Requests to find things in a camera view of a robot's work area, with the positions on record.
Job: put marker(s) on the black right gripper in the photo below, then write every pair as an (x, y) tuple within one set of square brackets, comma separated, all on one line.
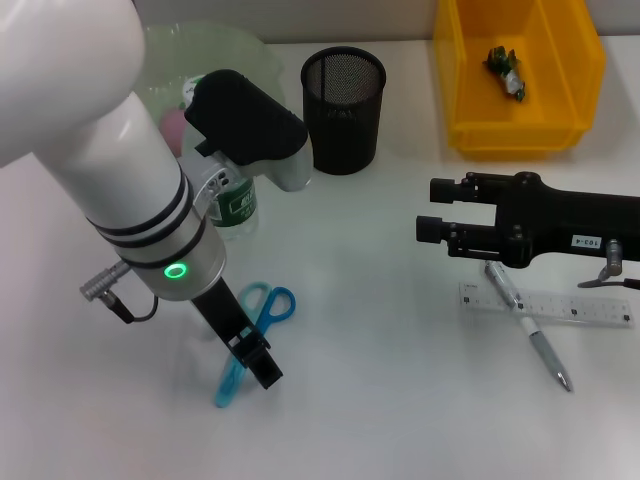
[(575, 225)]

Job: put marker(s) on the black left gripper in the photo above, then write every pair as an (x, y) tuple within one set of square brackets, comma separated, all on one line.
[(220, 312)]

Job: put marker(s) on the blue capped scissors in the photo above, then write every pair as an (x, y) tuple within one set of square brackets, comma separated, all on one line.
[(222, 395)]

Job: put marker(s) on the green plastic wrapper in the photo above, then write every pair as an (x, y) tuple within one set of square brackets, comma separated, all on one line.
[(507, 72)]

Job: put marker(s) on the clear water bottle green label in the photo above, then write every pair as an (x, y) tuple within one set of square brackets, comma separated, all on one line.
[(235, 205)]

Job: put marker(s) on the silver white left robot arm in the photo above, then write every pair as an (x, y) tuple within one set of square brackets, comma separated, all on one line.
[(75, 75)]

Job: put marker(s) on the black mesh pen cup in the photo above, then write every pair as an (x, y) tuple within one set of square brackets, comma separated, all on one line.
[(345, 100)]

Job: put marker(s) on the silver white pen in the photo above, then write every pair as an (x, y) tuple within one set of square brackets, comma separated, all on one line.
[(537, 337)]

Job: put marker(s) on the clear plastic ruler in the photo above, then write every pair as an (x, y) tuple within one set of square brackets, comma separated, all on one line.
[(590, 310)]

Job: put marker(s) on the green glass fruit bowl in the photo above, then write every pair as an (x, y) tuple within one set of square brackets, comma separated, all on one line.
[(250, 60)]

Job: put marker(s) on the yellow plastic bin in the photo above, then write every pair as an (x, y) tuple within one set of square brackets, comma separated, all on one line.
[(550, 50)]

